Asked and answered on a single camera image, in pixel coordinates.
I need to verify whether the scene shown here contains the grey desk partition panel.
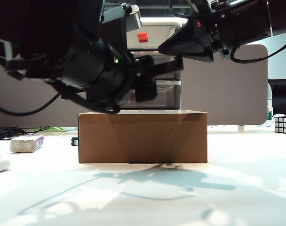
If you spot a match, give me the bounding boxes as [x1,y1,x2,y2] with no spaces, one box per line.
[0,44,268,128]

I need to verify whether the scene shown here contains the clear water bottle green label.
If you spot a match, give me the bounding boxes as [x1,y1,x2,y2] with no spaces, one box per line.
[266,94,274,124]

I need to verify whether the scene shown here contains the brown cardboard box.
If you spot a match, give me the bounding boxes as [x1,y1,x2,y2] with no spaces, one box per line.
[77,110,208,164]

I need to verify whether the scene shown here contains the green flat item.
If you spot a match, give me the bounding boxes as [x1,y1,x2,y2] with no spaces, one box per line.
[48,126,71,132]

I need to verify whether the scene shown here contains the black Rubik's cube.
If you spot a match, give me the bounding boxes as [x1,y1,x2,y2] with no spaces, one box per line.
[274,114,286,135]

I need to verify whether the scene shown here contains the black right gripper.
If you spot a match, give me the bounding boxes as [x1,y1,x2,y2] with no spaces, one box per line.
[158,0,232,63]

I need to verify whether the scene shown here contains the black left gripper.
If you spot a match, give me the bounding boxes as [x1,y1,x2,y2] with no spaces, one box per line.
[130,55,184,103]

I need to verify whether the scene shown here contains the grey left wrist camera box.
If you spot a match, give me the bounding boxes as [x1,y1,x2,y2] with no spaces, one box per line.
[102,3,143,31]

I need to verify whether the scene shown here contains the white plastic drawer cabinet frame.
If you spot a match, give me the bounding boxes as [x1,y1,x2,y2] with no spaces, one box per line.
[120,17,184,111]

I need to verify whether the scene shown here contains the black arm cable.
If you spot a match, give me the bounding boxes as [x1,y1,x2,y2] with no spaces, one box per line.
[230,35,286,64]
[0,90,64,116]

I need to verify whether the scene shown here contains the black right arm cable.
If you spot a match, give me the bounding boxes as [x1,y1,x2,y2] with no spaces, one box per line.
[230,35,286,64]

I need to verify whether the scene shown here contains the white earphone case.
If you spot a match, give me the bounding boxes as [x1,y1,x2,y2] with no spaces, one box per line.
[0,155,11,174]

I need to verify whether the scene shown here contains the black cable bundle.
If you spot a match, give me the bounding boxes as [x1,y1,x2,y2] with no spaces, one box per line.
[0,126,51,141]

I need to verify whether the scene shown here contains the white tissue packet purple label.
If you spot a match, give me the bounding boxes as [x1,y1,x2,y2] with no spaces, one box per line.
[9,135,45,154]

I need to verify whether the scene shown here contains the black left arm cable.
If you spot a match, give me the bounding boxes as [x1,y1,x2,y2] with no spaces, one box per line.
[0,90,64,116]

